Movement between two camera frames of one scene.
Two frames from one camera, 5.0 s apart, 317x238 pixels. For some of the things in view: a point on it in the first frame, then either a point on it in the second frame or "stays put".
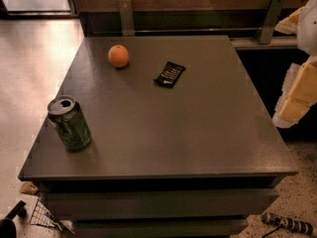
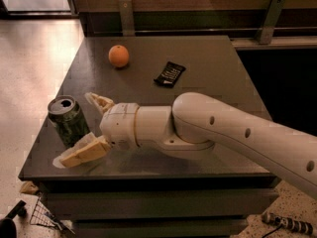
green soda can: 70,122 stays put
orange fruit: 118,56 stays put
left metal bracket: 127,17 stays put
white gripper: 309,27 → 119,124
